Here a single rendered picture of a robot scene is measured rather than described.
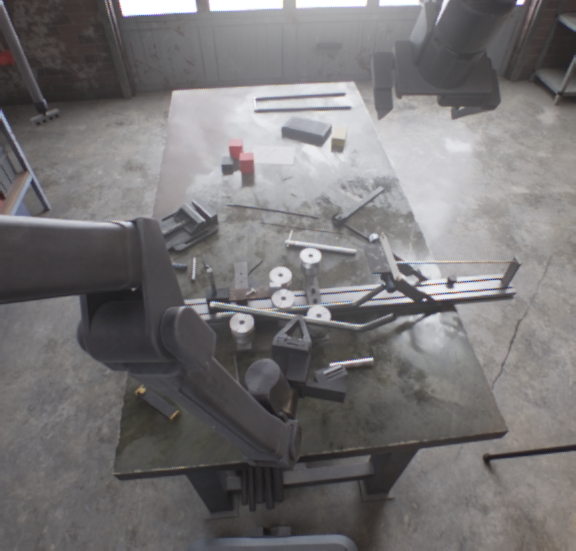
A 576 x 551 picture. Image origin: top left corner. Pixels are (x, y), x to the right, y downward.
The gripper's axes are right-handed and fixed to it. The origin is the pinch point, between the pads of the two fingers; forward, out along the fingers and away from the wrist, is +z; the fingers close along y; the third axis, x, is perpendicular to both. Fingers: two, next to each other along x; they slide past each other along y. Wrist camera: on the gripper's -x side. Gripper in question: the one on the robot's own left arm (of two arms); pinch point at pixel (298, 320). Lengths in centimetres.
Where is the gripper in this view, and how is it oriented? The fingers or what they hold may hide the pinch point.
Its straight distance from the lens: 84.2
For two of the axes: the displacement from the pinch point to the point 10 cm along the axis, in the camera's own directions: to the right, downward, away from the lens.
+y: 0.0, -6.7, -7.5
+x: -9.8, -1.4, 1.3
